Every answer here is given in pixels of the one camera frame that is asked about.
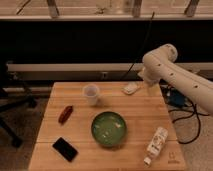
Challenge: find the white sponge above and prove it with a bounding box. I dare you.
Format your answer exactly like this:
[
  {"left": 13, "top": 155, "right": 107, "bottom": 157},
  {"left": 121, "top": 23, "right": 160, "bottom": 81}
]
[{"left": 122, "top": 82, "right": 139, "bottom": 95}]

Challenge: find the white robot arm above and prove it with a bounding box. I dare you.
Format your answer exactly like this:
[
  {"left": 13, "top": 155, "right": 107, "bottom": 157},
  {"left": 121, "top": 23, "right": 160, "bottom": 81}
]
[{"left": 138, "top": 44, "right": 213, "bottom": 116}]

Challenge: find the green bowl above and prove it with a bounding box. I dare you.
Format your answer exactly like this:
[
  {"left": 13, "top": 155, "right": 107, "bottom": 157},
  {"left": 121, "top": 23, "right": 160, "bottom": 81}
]
[{"left": 91, "top": 111, "right": 127, "bottom": 147}]

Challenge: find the white plastic bottle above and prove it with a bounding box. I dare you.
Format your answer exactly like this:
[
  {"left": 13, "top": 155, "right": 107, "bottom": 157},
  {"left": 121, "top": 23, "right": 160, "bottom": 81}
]
[{"left": 144, "top": 127, "right": 168, "bottom": 166}]

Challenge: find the wooden table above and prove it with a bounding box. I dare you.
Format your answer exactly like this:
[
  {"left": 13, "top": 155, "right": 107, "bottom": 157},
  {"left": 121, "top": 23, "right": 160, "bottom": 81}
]
[{"left": 29, "top": 82, "right": 186, "bottom": 171}]

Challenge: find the red brown oblong object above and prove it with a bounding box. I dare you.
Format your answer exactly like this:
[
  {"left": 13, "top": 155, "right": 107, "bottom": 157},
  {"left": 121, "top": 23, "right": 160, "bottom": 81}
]
[{"left": 58, "top": 106, "right": 73, "bottom": 124}]

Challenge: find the black smartphone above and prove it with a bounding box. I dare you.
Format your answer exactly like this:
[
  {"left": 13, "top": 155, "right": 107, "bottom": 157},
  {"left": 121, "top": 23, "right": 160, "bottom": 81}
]
[{"left": 52, "top": 137, "right": 78, "bottom": 162}]

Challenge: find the black office chair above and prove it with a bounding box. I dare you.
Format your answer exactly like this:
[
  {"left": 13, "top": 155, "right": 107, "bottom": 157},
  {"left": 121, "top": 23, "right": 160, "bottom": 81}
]
[{"left": 0, "top": 59, "right": 38, "bottom": 149}]

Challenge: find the black hanging cable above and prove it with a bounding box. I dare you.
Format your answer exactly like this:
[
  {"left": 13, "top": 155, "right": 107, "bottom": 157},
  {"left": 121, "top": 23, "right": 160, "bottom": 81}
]
[{"left": 119, "top": 11, "right": 156, "bottom": 82}]

